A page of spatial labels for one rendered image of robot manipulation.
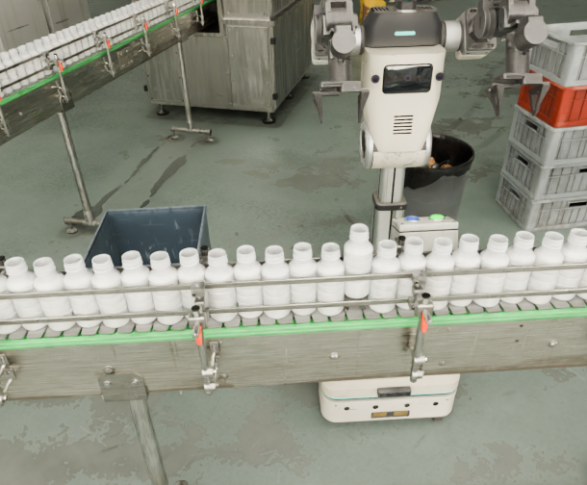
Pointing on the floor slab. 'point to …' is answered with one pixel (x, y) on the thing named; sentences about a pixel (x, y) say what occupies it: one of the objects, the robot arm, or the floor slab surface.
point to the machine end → (238, 59)
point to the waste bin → (439, 179)
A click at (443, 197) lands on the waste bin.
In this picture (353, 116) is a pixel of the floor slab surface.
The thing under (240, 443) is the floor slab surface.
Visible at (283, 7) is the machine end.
